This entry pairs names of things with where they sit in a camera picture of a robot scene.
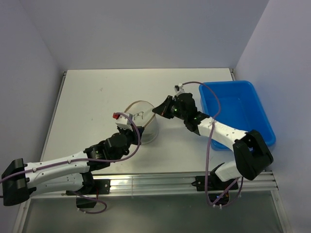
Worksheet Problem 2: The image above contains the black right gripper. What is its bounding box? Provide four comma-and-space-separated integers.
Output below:
154, 95, 188, 120

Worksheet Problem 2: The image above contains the white mesh laundry bag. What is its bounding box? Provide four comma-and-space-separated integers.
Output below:
125, 100, 159, 144

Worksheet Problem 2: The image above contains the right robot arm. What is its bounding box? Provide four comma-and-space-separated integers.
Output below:
153, 93, 274, 190

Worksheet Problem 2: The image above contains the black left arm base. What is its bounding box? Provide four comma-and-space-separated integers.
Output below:
66, 179, 110, 214

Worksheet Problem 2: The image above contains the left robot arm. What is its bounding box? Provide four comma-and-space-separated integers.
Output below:
0, 127, 144, 206

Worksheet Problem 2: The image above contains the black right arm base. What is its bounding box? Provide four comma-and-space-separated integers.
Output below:
191, 174, 239, 206

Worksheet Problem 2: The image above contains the blue plastic bin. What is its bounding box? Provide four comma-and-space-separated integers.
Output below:
199, 81, 276, 147

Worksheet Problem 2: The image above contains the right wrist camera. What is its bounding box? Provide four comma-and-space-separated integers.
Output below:
174, 83, 185, 97

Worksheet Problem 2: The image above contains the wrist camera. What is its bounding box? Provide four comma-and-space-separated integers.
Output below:
113, 113, 133, 131
174, 83, 185, 97

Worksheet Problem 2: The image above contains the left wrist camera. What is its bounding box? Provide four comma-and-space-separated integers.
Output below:
113, 113, 133, 131

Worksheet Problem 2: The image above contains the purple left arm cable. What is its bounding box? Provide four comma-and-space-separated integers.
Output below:
0, 112, 142, 215

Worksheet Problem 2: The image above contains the aluminium table edge rail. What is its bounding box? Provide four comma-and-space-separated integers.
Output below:
29, 171, 279, 199

